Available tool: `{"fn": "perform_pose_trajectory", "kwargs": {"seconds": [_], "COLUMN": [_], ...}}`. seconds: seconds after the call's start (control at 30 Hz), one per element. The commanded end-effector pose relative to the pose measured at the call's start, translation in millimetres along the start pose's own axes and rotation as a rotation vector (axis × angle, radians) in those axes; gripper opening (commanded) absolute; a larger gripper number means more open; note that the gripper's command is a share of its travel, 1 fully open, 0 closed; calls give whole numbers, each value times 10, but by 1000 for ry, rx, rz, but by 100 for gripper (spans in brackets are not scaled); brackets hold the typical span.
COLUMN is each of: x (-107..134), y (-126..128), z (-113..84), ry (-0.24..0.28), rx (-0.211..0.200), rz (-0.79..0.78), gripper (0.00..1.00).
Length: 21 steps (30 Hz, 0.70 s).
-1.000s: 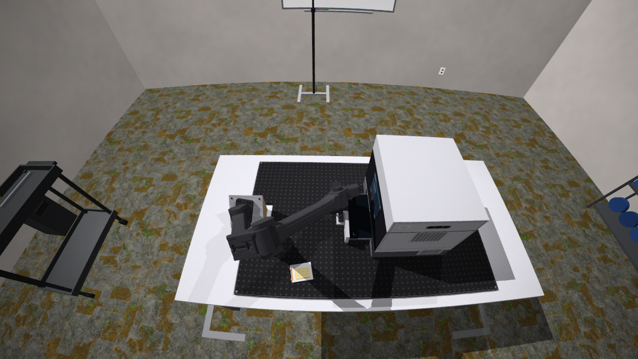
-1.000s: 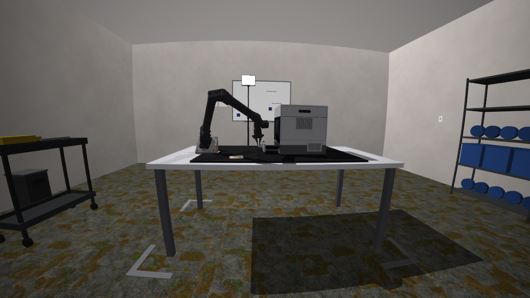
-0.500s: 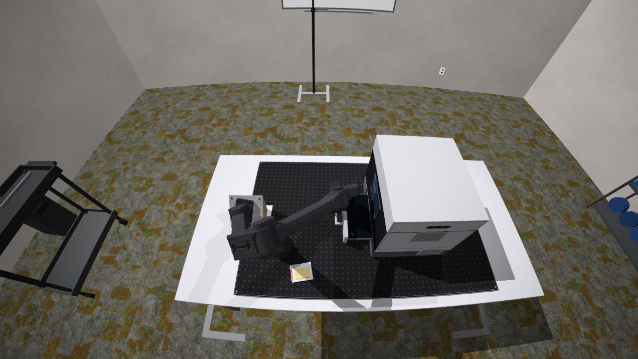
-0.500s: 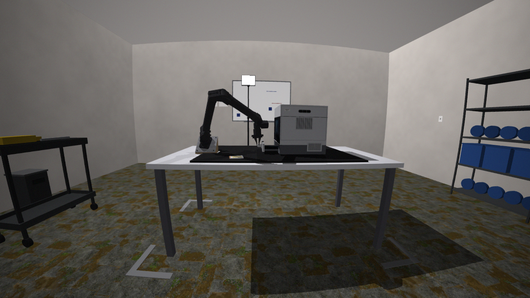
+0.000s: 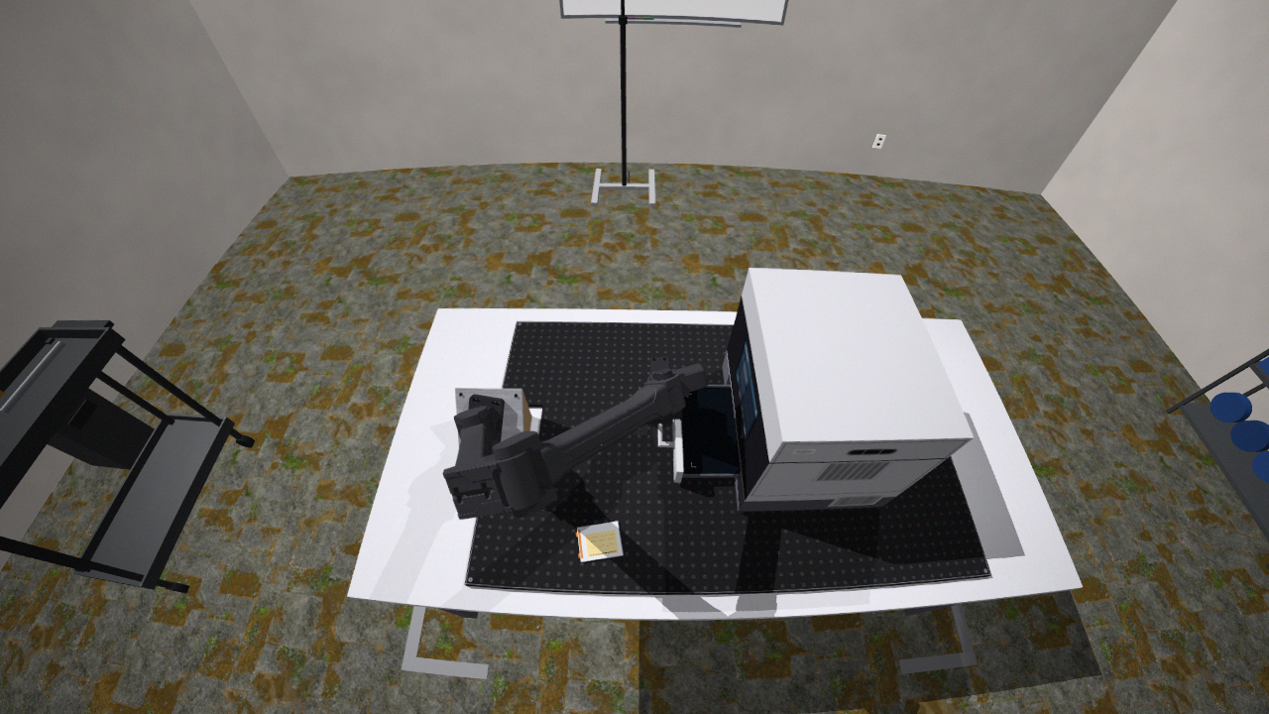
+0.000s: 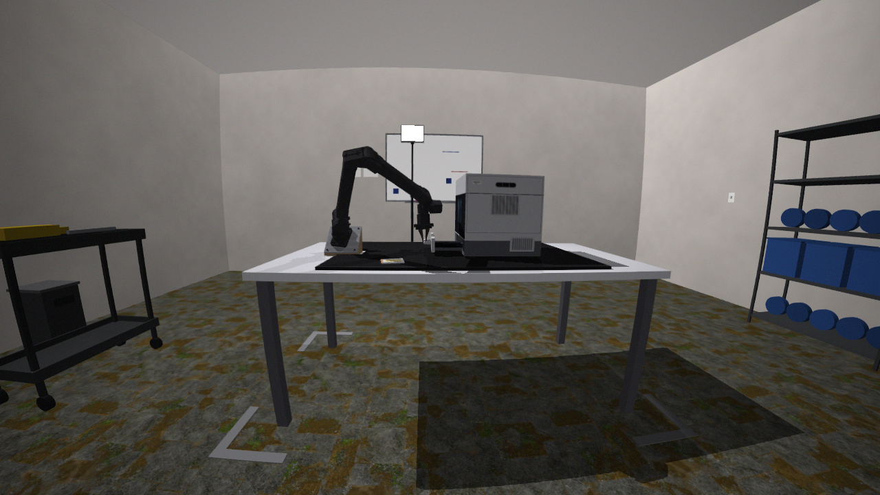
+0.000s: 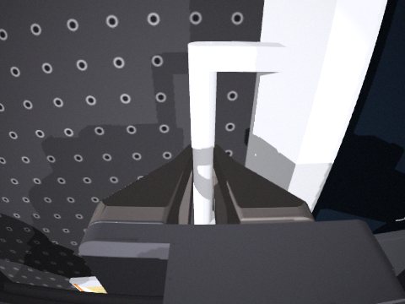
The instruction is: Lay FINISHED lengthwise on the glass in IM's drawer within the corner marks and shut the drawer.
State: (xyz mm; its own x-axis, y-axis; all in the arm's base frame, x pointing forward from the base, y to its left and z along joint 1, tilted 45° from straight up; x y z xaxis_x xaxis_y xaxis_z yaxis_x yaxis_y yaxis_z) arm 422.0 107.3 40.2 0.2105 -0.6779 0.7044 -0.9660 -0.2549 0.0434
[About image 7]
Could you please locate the white gel imager box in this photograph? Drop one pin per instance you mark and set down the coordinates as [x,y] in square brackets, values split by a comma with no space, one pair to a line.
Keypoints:
[311,69]

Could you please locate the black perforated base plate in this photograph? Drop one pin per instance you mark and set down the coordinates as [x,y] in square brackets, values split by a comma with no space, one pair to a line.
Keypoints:
[94,95]

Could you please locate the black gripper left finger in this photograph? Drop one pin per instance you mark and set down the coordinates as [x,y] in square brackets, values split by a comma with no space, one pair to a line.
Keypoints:
[164,194]

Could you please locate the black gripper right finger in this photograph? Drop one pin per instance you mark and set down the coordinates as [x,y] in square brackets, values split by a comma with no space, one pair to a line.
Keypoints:
[241,196]

